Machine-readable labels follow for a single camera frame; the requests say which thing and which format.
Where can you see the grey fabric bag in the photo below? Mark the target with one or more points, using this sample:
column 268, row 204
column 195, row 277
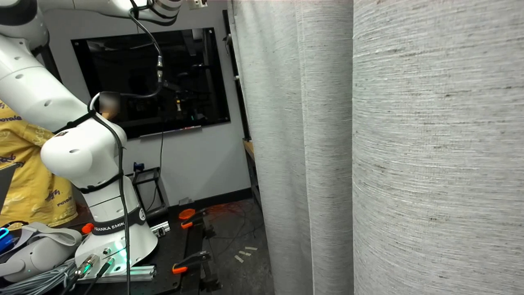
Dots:
column 37, row 247

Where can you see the blue plastic object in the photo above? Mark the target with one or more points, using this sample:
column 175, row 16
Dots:
column 3, row 239

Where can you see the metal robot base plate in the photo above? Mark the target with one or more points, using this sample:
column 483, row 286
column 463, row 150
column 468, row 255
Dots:
column 136, row 270

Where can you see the black metal shelf unit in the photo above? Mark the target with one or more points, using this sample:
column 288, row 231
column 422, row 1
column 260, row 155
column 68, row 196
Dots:
column 226, row 26

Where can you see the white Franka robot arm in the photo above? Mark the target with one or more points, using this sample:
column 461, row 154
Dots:
column 82, row 152

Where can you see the black glass wall board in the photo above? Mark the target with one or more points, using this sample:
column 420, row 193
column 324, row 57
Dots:
column 119, row 70

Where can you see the orange round knob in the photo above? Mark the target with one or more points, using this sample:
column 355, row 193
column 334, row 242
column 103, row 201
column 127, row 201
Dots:
column 86, row 227

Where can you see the person in yellow shirt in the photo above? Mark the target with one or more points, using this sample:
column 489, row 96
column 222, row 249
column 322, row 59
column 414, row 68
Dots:
column 24, row 180

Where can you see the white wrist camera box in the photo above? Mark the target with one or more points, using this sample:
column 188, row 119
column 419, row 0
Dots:
column 198, row 3

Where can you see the grey woven curtain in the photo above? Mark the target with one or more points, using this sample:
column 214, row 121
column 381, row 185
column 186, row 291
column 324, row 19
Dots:
column 425, row 163

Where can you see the wooden top workbench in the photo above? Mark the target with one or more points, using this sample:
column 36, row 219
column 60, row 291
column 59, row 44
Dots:
column 249, row 147

